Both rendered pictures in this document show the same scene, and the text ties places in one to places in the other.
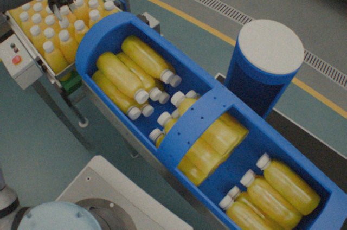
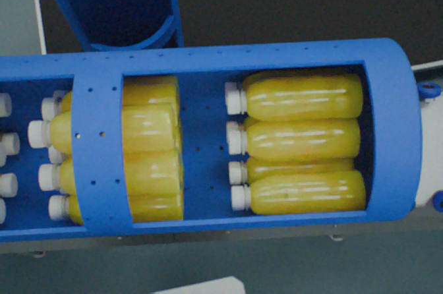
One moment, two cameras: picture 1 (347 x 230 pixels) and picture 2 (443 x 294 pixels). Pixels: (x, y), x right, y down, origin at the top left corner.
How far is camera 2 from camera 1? 0.18 m
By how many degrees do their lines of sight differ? 22
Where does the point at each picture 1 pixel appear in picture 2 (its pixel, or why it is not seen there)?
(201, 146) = (136, 163)
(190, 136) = (111, 172)
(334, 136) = not seen: outside the picture
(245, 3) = not seen: outside the picture
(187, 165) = (143, 204)
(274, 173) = (264, 104)
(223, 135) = (151, 126)
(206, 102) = (86, 107)
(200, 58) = not seen: outside the picture
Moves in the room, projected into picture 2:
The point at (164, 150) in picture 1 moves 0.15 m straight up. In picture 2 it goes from (95, 219) to (70, 205)
